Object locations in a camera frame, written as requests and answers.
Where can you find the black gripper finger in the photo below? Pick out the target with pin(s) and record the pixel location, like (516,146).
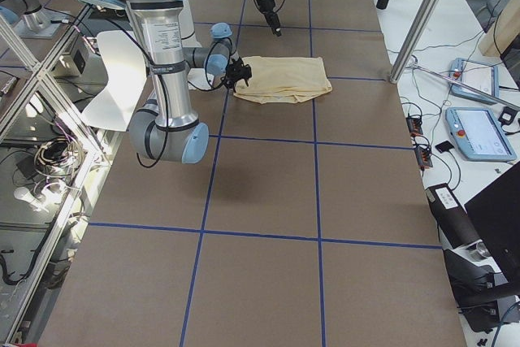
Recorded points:
(276,29)
(246,81)

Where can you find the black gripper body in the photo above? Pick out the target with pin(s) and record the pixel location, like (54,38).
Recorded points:
(267,5)
(236,71)

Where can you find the cream long sleeve shirt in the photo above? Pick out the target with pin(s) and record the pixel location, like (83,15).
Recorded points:
(283,80)

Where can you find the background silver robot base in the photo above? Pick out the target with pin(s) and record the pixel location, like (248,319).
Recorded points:
(28,18)

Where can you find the metal grabber stick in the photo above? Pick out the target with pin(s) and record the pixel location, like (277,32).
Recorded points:
(414,65)

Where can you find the orange black connector box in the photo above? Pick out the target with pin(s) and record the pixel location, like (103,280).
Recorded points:
(414,124)

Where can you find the far blue teach pendant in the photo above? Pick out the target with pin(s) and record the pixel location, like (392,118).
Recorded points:
(481,76)

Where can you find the blue teach pendant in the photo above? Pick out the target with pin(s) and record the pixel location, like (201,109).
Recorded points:
(481,76)
(478,135)

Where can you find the near blue teach pendant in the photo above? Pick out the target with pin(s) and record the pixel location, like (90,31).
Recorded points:
(478,135)

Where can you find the black cylinder device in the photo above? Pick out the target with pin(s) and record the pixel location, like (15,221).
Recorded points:
(451,216)

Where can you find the black computer monitor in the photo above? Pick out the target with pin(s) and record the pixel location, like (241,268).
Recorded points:
(494,213)

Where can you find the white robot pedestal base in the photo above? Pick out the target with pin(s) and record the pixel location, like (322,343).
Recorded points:
(194,53)

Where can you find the aluminium frame post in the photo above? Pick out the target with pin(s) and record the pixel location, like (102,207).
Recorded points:
(412,38)

